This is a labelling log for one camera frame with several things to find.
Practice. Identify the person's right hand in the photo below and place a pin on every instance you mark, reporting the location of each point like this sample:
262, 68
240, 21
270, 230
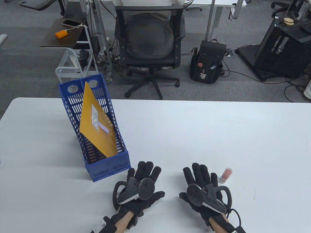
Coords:
198, 174

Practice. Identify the person's left hand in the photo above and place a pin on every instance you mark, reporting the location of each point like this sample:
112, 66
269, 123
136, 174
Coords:
145, 170

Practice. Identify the pink glue stick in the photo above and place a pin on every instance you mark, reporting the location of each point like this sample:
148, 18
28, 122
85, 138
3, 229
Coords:
222, 179

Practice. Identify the orange L-shaped folder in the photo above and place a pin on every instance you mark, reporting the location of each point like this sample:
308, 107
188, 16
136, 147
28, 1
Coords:
104, 140

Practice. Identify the lavender sticky note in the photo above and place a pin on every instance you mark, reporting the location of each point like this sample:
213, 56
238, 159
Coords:
104, 128

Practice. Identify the person's right forearm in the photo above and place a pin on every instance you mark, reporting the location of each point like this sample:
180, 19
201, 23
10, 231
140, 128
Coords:
217, 224

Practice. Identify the person's left forearm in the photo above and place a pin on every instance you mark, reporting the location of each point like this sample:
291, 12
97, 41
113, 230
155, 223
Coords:
124, 220

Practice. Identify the black and white hand controller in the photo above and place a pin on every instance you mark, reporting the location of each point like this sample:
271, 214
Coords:
144, 189
195, 194

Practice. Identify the blue plastic file rack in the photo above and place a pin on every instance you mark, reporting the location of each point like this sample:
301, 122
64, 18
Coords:
107, 166

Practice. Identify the white paper label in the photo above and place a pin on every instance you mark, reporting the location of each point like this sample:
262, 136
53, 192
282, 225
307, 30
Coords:
94, 117

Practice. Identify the black mesh office chair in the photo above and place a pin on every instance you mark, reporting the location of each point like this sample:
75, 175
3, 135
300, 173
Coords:
151, 62

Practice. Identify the black backpack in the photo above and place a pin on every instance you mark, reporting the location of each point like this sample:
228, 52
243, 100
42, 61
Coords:
209, 60

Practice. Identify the white rolling cart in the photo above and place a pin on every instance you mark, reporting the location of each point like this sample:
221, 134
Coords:
68, 74

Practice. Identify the floor power outlet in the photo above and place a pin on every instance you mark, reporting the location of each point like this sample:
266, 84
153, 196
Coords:
230, 53

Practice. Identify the black handheld device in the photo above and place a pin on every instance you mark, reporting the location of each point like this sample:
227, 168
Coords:
83, 57

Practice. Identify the black equipment stand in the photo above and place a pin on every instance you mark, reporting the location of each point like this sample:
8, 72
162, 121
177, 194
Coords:
274, 55

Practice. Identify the white desk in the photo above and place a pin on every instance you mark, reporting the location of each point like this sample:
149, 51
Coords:
211, 19

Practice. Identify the orange power bank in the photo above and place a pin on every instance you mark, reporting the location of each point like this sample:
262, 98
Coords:
60, 34

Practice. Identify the brown side table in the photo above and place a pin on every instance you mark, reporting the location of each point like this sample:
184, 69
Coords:
52, 38

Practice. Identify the white smartphone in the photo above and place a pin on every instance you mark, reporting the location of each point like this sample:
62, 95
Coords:
71, 22

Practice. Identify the round wooden spool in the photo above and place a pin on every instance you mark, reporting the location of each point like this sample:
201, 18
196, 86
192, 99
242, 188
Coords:
289, 21

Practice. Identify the black swivel chair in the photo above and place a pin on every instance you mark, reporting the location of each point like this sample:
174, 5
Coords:
281, 6

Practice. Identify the white desk foot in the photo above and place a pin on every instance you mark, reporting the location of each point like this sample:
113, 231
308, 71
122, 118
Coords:
2, 38

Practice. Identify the dark grey chair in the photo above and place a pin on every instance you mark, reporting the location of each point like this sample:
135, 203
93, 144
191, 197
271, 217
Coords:
41, 4

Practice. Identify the black wrist camera unit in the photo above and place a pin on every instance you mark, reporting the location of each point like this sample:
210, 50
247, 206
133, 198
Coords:
102, 225
238, 230

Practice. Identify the grey metal desk frame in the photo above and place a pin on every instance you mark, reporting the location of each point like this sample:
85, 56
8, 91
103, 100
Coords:
103, 36

